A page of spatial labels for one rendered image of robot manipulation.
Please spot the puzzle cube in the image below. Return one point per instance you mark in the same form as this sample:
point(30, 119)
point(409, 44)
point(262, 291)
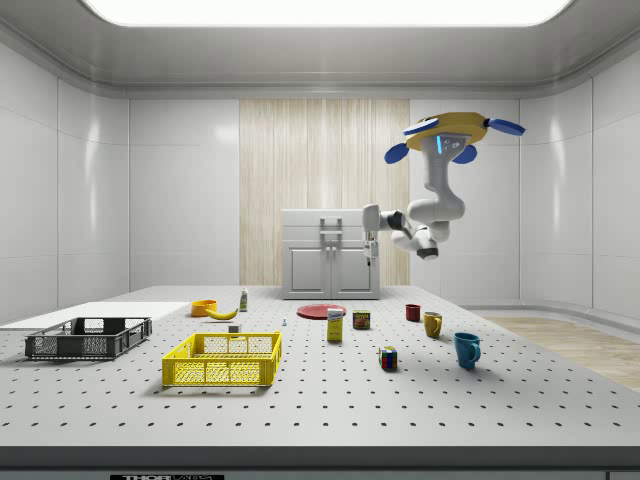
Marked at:
point(388, 358)

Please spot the yellow mug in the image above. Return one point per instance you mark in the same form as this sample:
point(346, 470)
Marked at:
point(431, 325)

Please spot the yellow bowl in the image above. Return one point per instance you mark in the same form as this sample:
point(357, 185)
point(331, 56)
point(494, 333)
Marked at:
point(202, 306)

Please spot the blue mug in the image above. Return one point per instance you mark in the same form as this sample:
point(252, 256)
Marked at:
point(466, 350)

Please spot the small white bottle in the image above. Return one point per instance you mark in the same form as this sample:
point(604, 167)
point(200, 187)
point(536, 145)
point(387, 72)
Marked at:
point(244, 302)

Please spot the dark grey basket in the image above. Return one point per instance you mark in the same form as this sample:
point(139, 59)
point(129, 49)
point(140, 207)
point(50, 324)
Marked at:
point(50, 345)

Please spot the flat-sided can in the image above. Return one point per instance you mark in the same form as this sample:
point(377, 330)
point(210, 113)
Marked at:
point(361, 320)

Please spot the white cabinet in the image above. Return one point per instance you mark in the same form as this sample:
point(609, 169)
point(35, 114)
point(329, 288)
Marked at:
point(305, 270)

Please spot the red mug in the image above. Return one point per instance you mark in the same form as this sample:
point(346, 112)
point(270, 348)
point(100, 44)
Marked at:
point(412, 313)

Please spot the banana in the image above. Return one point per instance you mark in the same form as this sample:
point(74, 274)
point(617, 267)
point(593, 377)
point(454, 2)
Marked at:
point(222, 315)

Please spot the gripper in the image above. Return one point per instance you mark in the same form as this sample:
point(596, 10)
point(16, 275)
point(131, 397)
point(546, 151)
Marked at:
point(370, 247)

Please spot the red plate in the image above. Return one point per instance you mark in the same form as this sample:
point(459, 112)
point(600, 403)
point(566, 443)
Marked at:
point(315, 312)

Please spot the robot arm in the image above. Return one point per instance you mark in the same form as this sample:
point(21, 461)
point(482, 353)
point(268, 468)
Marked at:
point(437, 175)

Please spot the yellow basket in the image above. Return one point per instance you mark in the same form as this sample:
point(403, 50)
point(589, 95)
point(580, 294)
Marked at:
point(220, 372)

